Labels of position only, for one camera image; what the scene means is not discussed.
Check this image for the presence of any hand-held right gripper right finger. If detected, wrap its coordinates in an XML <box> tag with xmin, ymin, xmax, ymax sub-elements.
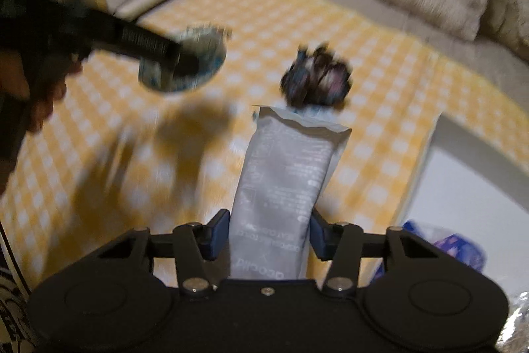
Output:
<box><xmin>309</xmin><ymin>210</ymin><xmax>441</xmax><ymax>299</ymax></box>

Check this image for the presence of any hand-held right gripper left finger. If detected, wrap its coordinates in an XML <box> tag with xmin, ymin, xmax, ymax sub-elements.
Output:
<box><xmin>95</xmin><ymin>208</ymin><xmax>231</xmax><ymax>299</ymax></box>

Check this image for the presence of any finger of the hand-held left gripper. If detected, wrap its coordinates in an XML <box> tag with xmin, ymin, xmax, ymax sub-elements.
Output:
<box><xmin>78</xmin><ymin>5</ymin><xmax>200</xmax><ymax>79</ymax></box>

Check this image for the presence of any grey packet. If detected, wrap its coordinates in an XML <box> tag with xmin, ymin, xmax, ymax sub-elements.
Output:
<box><xmin>228</xmin><ymin>104</ymin><xmax>353</xmax><ymax>280</ymax></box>

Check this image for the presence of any green plastic wrapper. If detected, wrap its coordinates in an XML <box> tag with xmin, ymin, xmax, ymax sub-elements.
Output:
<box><xmin>138</xmin><ymin>23</ymin><xmax>233</xmax><ymax>94</ymax></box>

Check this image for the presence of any blue tissue packet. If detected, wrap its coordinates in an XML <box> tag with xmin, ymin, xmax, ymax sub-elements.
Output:
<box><xmin>371</xmin><ymin>218</ymin><xmax>489</xmax><ymax>288</ymax></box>

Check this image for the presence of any white cardboard box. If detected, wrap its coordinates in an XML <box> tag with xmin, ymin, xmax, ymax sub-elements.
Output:
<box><xmin>396</xmin><ymin>114</ymin><xmax>529</xmax><ymax>353</ymax></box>

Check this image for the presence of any clear plastic wrapper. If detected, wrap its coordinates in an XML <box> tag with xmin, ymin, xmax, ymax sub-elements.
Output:
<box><xmin>493</xmin><ymin>290</ymin><xmax>529</xmax><ymax>353</ymax></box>

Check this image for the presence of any person's left hand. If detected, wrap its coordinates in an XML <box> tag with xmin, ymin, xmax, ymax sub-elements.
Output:
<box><xmin>0</xmin><ymin>46</ymin><xmax>82</xmax><ymax>135</ymax></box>

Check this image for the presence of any dark crumpled wrapper clump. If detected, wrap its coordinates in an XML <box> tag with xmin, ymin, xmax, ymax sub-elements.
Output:
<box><xmin>279</xmin><ymin>42</ymin><xmax>353</xmax><ymax>110</ymax></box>

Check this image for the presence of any yellow checkered mat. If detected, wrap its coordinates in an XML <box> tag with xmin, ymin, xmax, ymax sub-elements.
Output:
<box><xmin>0</xmin><ymin>0</ymin><xmax>510</xmax><ymax>296</ymax></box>

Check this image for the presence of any printed cloth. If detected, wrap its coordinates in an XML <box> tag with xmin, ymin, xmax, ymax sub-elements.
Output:
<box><xmin>0</xmin><ymin>220</ymin><xmax>41</xmax><ymax>353</ymax></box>

